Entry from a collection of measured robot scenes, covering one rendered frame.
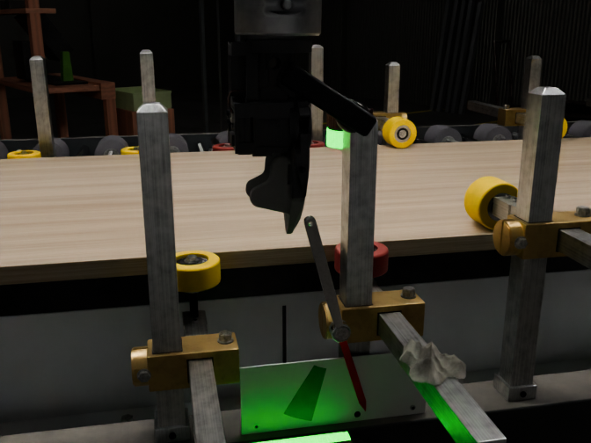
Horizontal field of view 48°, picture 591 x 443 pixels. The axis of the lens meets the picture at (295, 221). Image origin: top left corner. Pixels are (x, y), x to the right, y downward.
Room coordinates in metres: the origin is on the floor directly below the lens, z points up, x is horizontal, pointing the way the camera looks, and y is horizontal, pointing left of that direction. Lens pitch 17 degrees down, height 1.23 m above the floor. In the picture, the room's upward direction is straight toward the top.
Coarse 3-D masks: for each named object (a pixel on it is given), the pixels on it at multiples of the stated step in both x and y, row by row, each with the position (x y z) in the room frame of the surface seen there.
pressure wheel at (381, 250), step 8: (336, 248) 0.92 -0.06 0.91; (376, 248) 0.92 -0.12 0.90; (384, 248) 0.92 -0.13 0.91; (336, 256) 0.91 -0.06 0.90; (376, 256) 0.89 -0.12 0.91; (384, 256) 0.90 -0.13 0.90; (336, 264) 0.91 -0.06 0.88; (376, 264) 0.89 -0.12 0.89; (384, 264) 0.90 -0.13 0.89; (376, 272) 0.89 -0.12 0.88; (384, 272) 0.90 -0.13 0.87
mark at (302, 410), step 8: (312, 368) 0.77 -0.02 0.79; (320, 368) 0.77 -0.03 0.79; (312, 376) 0.77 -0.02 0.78; (320, 376) 0.77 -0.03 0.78; (304, 384) 0.77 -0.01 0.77; (312, 384) 0.77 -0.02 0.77; (320, 384) 0.77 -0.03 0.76; (304, 392) 0.77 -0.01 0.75; (312, 392) 0.77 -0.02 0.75; (296, 400) 0.77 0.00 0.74; (304, 400) 0.77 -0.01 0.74; (312, 400) 0.77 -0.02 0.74; (288, 408) 0.77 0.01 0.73; (296, 408) 0.77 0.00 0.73; (304, 408) 0.77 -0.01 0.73; (312, 408) 0.77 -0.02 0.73; (296, 416) 0.77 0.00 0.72; (304, 416) 0.77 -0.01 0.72; (312, 416) 0.77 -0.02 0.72
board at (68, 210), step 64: (0, 192) 1.27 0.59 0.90; (64, 192) 1.27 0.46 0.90; (128, 192) 1.27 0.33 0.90; (192, 192) 1.27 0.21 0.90; (320, 192) 1.27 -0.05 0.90; (384, 192) 1.27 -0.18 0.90; (448, 192) 1.27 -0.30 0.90; (576, 192) 1.27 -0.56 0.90; (0, 256) 0.90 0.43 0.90; (64, 256) 0.90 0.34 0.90; (128, 256) 0.90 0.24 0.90; (256, 256) 0.93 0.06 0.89
